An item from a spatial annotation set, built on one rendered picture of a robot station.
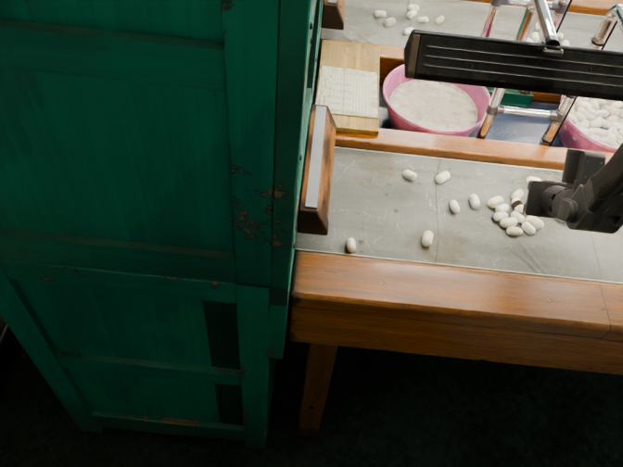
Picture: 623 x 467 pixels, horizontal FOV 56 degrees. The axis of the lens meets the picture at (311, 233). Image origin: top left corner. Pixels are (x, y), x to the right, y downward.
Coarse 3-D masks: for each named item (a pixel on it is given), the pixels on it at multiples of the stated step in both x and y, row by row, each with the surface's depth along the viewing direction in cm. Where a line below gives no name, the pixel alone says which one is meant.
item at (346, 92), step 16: (320, 80) 143; (336, 80) 143; (352, 80) 144; (368, 80) 144; (320, 96) 139; (336, 96) 139; (352, 96) 140; (368, 96) 140; (336, 112) 136; (352, 112) 136; (368, 112) 137
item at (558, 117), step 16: (544, 0) 107; (528, 16) 112; (544, 16) 104; (608, 16) 111; (528, 32) 115; (544, 32) 102; (608, 32) 114; (544, 48) 99; (592, 48) 117; (496, 96) 127; (576, 96) 126; (496, 112) 131; (512, 112) 131; (528, 112) 131; (544, 112) 131; (560, 112) 129; (480, 128) 135; (560, 128) 134; (544, 144) 137
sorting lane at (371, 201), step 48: (336, 192) 126; (384, 192) 127; (432, 192) 128; (480, 192) 129; (336, 240) 118; (384, 240) 119; (432, 240) 120; (480, 240) 121; (528, 240) 122; (576, 240) 123
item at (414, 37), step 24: (408, 48) 102; (432, 48) 100; (456, 48) 100; (480, 48) 100; (504, 48) 100; (528, 48) 100; (552, 48) 100; (576, 48) 100; (408, 72) 102; (432, 72) 102; (456, 72) 101; (480, 72) 101; (504, 72) 101; (528, 72) 101; (552, 72) 101; (576, 72) 101; (600, 72) 101; (600, 96) 103
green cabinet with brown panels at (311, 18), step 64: (0, 0) 61; (64, 0) 61; (128, 0) 60; (192, 0) 60; (256, 0) 58; (320, 0) 110; (0, 64) 66; (64, 64) 66; (128, 64) 65; (192, 64) 64; (256, 64) 64; (0, 128) 76; (64, 128) 75; (128, 128) 74; (192, 128) 74; (256, 128) 71; (0, 192) 86; (64, 192) 85; (128, 192) 84; (192, 192) 83; (256, 192) 80; (0, 256) 97; (64, 256) 96; (128, 256) 94; (192, 256) 93; (256, 256) 92
